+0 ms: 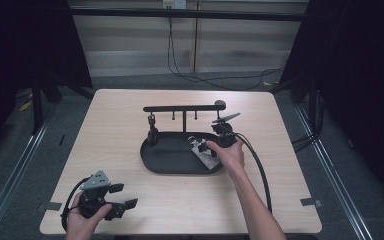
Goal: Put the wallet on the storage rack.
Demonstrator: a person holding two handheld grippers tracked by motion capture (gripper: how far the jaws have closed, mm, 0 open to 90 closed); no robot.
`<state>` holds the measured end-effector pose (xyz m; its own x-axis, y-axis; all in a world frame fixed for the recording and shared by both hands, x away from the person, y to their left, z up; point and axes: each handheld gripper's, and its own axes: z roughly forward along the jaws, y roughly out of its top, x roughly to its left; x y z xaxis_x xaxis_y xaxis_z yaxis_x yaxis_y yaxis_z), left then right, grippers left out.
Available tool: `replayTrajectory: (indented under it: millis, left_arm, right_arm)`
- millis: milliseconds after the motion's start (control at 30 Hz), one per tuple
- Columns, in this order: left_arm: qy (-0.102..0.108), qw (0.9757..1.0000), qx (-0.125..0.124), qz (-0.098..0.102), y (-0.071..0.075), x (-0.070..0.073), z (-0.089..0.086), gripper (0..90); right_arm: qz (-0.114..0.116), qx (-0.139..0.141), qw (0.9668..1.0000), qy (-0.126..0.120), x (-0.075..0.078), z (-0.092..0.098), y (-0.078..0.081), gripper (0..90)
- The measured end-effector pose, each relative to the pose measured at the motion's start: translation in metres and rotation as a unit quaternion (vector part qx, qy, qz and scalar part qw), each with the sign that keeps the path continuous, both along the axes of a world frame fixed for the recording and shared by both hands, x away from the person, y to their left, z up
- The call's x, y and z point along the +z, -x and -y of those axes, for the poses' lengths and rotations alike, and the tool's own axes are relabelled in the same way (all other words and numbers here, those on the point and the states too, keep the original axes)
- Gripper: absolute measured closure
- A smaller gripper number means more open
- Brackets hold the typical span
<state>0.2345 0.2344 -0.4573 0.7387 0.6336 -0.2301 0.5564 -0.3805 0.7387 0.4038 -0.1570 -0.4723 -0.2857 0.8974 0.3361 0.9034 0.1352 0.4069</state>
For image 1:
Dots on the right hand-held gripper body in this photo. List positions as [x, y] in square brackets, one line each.
[227, 137]

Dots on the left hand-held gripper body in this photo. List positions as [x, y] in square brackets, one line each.
[96, 181]

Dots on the black key rack with tray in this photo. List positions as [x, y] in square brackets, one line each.
[173, 156]

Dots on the car key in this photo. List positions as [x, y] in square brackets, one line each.
[152, 133]

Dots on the person's right hand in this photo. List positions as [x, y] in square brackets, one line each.
[231, 156]

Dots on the person's left hand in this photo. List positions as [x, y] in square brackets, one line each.
[80, 225]

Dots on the grey tape piece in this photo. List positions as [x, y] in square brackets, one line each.
[310, 202]
[50, 206]

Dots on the black metal stand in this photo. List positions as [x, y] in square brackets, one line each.
[37, 100]

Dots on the yellow scrap on floor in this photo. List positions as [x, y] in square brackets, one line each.
[25, 106]

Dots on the black curtain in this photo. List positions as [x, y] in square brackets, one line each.
[23, 43]
[356, 83]

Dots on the aluminium floor rail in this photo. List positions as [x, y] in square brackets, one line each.
[333, 173]
[16, 180]

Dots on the black horizontal frame bar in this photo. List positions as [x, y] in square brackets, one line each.
[186, 14]

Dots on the white wall socket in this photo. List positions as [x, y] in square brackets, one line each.
[174, 4]

